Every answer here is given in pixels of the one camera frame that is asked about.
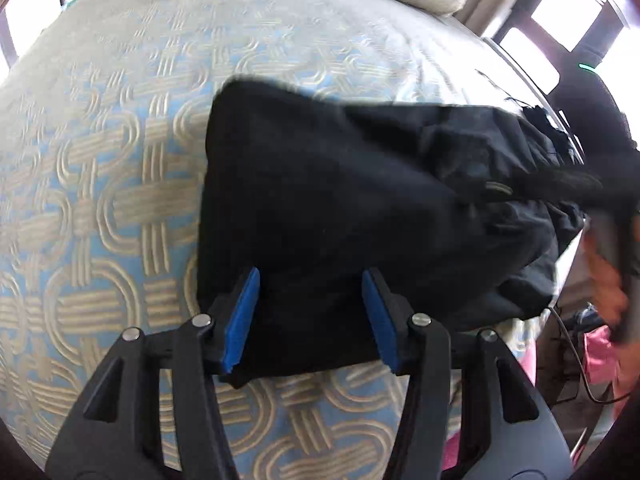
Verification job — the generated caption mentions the black cable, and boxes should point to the black cable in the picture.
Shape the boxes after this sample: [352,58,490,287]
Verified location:
[546,306,632,406]

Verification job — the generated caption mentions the dark framed window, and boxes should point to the dark framed window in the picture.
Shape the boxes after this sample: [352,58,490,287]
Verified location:
[491,0,640,97]

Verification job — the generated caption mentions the dark blue garment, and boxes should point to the dark blue garment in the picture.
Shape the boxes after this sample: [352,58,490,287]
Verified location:
[474,69,586,166]

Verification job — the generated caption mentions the blue patterned bedspread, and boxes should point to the blue patterned bedspread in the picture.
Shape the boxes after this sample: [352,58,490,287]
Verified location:
[1,0,582,479]

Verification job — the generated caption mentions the person's right hand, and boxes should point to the person's right hand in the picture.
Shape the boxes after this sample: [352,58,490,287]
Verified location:
[585,214,639,346]

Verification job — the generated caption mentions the black pants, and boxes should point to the black pants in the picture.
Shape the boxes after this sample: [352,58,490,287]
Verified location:
[196,79,584,385]

